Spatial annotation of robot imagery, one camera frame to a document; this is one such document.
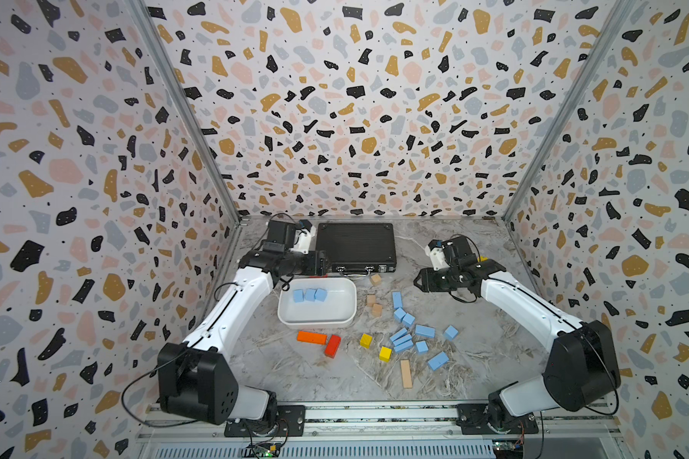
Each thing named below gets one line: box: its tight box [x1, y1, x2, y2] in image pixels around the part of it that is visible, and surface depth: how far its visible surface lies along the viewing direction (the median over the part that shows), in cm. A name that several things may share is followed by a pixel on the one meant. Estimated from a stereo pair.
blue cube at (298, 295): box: [292, 289, 305, 304], surface depth 97 cm
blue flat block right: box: [415, 324, 436, 338], surface depth 92 cm
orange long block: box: [296, 330, 329, 346], surface depth 90 cm
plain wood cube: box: [371, 303, 383, 318], surface depth 96 cm
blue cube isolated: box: [313, 287, 329, 303], surface depth 99 cm
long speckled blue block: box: [392, 291, 403, 310], surface depth 99 cm
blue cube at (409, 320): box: [401, 312, 416, 328], surface depth 92 cm
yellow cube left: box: [359, 332, 374, 350], surface depth 87 cm
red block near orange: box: [324, 334, 341, 359], surface depth 88 cm
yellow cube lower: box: [378, 346, 394, 363], surface depth 85 cm
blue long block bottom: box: [426, 350, 449, 372], surface depth 85 cm
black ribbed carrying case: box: [315, 222, 398, 276], surface depth 109 cm
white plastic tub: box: [277, 277, 358, 329], surface depth 97 cm
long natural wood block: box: [400, 359, 413, 389], surface depth 83 cm
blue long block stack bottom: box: [393, 339, 415, 353], surface depth 87 cm
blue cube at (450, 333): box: [443, 324, 459, 342], surface depth 90 cm
